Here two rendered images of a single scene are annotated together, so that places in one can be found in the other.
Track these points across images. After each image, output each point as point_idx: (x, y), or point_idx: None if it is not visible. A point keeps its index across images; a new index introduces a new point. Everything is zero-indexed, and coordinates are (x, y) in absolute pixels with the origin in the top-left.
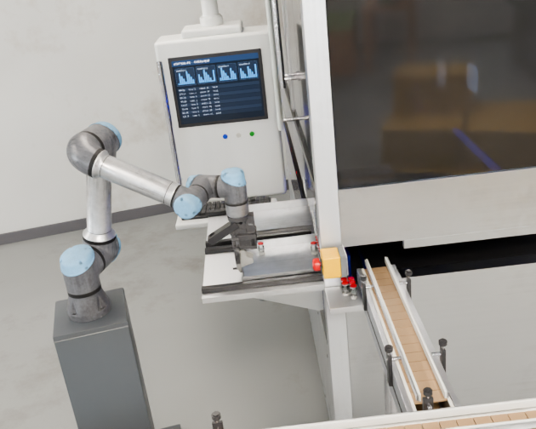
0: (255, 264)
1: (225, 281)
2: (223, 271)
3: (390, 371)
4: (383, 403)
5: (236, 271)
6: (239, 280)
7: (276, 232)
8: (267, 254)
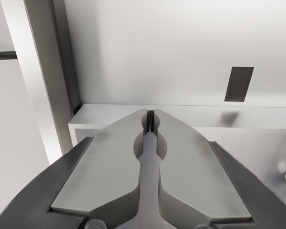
0: (232, 151)
1: (136, 32)
2: (234, 18)
3: None
4: None
5: (207, 80)
6: (130, 91)
7: None
8: (279, 186)
